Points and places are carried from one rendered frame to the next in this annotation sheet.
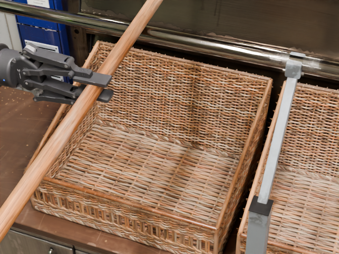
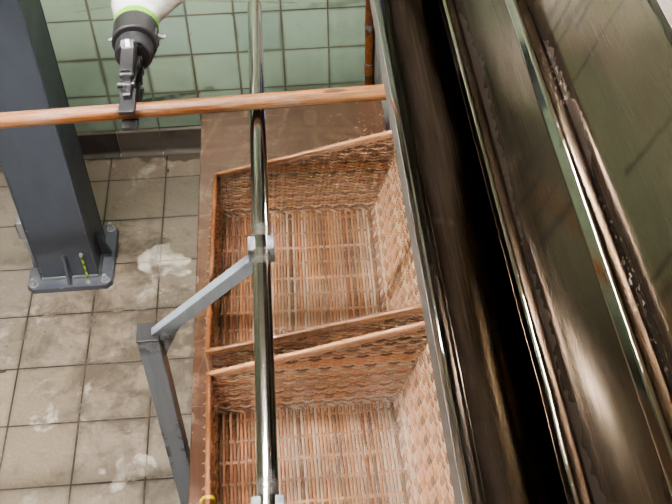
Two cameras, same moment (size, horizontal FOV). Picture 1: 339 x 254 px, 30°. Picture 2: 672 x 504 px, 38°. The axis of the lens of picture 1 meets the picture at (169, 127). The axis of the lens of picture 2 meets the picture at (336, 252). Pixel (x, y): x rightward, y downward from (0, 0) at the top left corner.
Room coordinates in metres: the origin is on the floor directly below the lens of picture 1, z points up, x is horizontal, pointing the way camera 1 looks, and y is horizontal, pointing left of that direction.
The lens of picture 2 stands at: (0.69, -1.31, 2.34)
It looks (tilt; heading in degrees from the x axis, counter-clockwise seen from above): 47 degrees down; 65
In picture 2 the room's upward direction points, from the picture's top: 1 degrees counter-clockwise
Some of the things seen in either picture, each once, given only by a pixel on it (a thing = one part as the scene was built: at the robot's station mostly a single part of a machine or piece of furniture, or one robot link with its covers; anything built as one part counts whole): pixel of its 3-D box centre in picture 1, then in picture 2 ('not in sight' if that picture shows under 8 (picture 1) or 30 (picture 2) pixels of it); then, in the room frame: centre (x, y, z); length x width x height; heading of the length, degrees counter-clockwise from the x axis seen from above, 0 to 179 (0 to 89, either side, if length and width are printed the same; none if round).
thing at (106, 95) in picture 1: (94, 93); (131, 117); (0.96, 0.14, 1.17); 0.07 x 0.03 x 0.01; 69
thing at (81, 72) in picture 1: (78, 68); (126, 84); (0.97, 0.17, 1.23); 0.05 x 0.01 x 0.03; 69
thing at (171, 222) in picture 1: (152, 143); (313, 254); (1.28, 0.05, 0.72); 0.56 x 0.49 x 0.28; 67
